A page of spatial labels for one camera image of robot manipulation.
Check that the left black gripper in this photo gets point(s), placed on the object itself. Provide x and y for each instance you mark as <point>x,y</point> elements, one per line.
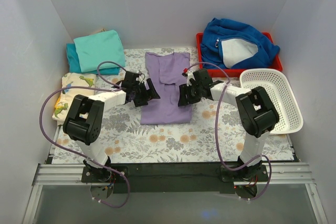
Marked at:
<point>145,93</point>

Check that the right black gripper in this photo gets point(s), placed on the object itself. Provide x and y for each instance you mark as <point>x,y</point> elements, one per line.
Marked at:
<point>191,94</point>

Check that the purple t shirt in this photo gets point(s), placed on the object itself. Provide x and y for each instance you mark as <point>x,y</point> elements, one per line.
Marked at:
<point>166,75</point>

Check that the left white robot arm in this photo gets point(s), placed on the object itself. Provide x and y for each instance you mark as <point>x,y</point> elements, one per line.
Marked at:
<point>84,118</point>

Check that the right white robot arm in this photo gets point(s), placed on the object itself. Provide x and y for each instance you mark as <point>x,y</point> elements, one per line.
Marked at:
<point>257,112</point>

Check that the floral table cloth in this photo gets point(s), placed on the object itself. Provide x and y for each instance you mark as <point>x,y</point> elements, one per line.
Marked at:
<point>125,140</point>

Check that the blue fleece jacket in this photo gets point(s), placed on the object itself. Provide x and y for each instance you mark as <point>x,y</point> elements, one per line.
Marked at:
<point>229,44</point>

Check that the light teal folded shirt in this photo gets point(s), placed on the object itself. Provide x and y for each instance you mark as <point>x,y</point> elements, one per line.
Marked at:
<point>100,51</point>

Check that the dark teal folded shirt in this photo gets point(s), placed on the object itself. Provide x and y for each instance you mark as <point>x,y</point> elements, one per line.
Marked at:
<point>74,66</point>

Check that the dinosaur print folded shirt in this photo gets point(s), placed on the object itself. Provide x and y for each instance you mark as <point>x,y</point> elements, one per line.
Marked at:
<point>66,96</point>

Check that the white plastic basket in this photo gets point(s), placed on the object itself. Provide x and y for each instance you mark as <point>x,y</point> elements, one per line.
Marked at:
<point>280,93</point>

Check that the red plastic tray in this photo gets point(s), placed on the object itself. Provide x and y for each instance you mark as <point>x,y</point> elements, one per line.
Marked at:
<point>235,73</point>

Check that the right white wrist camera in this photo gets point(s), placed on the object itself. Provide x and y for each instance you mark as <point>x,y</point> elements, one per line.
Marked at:
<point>189,77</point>

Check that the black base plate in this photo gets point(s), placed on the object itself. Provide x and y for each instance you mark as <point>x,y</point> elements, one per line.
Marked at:
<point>187,177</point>

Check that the aluminium frame rail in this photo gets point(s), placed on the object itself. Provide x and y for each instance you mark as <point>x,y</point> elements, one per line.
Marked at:
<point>282,173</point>

